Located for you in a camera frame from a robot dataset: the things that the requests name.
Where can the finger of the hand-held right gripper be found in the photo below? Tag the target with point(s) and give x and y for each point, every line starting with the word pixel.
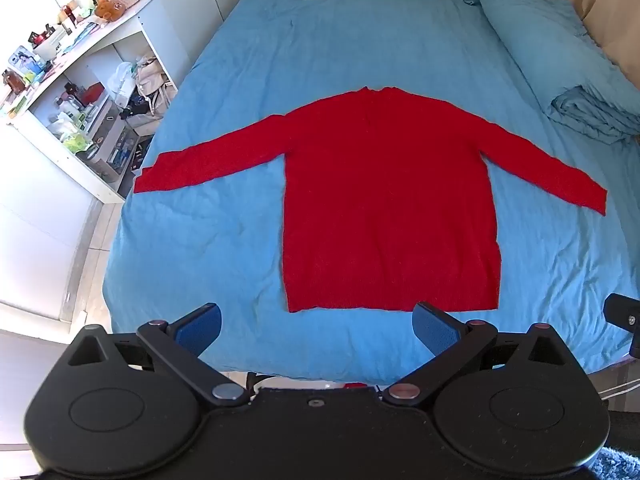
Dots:
pixel 620 310

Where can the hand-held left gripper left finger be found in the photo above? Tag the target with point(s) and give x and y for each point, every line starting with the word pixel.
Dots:
pixel 197 330

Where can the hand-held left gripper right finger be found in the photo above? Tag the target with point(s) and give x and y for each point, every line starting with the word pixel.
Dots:
pixel 435 327

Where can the red sweater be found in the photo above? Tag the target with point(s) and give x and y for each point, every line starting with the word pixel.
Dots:
pixel 390 200

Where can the blue rug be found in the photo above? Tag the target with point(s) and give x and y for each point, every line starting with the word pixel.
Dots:
pixel 617 465

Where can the green packet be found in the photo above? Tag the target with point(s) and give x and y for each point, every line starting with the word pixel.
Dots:
pixel 76 142

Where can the beige bag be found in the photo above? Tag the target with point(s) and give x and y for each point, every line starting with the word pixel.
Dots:
pixel 152 85

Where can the red box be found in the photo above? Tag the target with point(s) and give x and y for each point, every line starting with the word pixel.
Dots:
pixel 92 94

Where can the white plastic bag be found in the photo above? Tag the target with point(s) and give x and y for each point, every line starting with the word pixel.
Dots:
pixel 122 82

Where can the rolled blue duvet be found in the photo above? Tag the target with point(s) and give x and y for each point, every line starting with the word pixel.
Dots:
pixel 550 50

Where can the white shelf unit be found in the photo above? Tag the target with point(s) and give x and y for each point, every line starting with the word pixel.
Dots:
pixel 145 35

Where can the bed with blue sheet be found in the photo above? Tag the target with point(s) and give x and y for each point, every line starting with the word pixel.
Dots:
pixel 350 35

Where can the white wardrobe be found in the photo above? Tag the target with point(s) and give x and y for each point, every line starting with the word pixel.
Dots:
pixel 200 0

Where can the orange plush toy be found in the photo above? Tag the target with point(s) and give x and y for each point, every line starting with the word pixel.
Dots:
pixel 109 9

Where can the wooden bed frame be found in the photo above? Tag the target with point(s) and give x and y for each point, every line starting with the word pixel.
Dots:
pixel 615 30

